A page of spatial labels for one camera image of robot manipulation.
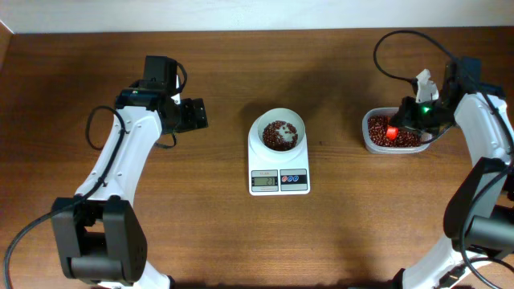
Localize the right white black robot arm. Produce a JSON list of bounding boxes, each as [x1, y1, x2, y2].
[[390, 58, 513, 288]]

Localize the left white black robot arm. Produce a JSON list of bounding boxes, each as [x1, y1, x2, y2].
[[51, 55, 208, 288]]

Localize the red adzuki beans in container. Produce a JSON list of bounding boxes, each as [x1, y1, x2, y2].
[[367, 115, 421, 148]]

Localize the black camera cable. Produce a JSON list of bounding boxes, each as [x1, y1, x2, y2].
[[2, 58, 189, 289], [373, 30, 514, 289]]

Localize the left black camera cable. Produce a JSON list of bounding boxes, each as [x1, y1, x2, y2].
[[2, 58, 189, 289]]

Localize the red beans in bowl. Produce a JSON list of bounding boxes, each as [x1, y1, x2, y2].
[[262, 120, 299, 151]]

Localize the white digital kitchen scale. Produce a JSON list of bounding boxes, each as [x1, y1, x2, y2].
[[248, 119, 311, 196]]

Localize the white round bowl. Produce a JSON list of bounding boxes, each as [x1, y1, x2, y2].
[[256, 108, 306, 153]]

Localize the clear plastic food container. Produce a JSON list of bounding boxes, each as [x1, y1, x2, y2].
[[361, 108, 430, 154]]

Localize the right black camera cable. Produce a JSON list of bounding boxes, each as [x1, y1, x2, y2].
[[373, 30, 514, 289]]

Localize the orange plastic measuring scoop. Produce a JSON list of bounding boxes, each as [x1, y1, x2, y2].
[[385, 125, 399, 141]]

